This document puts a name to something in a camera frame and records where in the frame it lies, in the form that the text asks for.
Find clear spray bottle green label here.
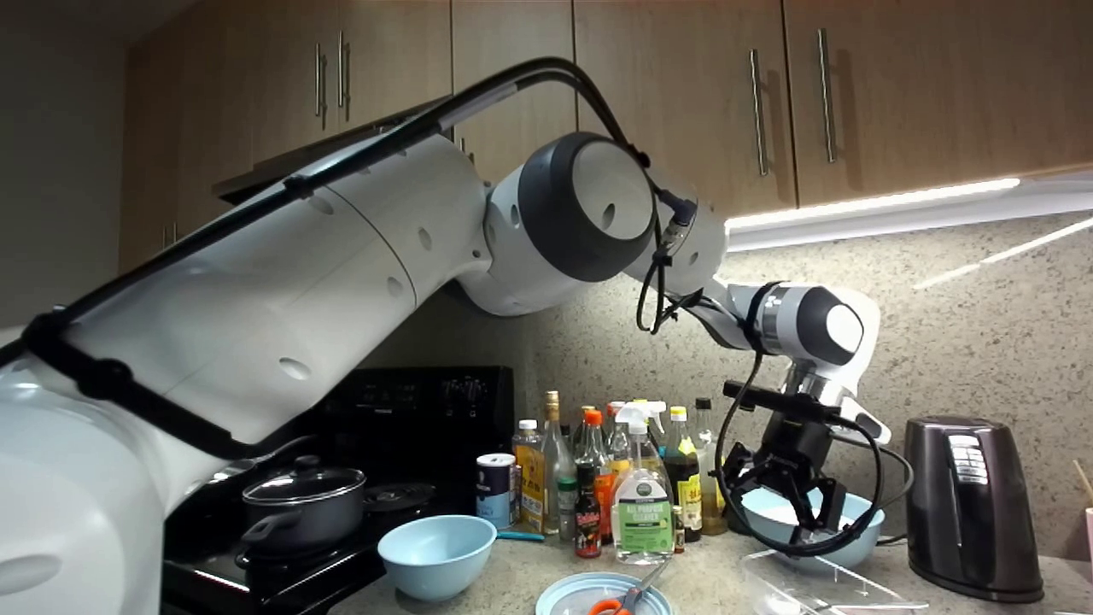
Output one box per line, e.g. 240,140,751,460
610,401,675,564

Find pale yellow oil bottle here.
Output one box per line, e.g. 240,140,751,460
690,397,726,536

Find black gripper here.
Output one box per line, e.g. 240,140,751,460
720,381,877,545

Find light blue plate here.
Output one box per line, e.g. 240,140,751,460
536,570,675,615

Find metal spoon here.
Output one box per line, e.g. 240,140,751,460
620,560,674,615

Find black cooking pot with lid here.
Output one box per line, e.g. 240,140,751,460
240,460,367,552

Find wooden upper cabinets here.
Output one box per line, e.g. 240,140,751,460
118,0,1093,263

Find dark sauce bottle orange cap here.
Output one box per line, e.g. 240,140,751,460
572,406,603,560

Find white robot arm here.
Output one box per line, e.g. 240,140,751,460
0,57,880,615

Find black stove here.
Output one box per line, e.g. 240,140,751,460
159,364,511,615

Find clear glass container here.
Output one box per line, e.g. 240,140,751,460
741,550,925,615

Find orange food piece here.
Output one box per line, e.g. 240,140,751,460
589,599,628,615

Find dark soy sauce bottle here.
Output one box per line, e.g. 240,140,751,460
666,406,704,544

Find small light blue bowl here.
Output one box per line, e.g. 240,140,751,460
376,512,497,601

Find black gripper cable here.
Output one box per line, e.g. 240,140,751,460
633,146,887,560

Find black kettle power cord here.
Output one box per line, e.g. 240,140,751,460
875,441,916,545

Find tall clear glass bottle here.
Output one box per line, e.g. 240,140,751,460
542,390,578,544

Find white blue salt canister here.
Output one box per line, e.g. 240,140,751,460
474,450,514,530

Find large light blue bowl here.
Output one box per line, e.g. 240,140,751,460
741,487,885,566

